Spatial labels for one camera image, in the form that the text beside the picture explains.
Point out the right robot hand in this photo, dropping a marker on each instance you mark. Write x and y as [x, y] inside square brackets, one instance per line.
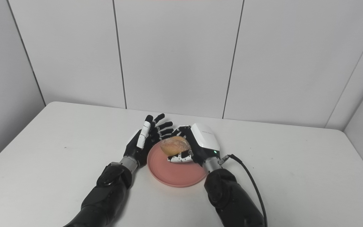
[200, 143]

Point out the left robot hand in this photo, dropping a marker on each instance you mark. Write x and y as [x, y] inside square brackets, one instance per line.
[143, 142]

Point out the bread roll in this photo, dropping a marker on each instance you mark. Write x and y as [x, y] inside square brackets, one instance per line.
[175, 145]

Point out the pink plate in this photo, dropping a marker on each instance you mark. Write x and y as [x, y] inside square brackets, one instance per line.
[176, 171]

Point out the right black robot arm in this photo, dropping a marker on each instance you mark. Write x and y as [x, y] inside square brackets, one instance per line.
[232, 198]

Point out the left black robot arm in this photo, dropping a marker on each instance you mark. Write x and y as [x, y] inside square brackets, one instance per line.
[109, 195]

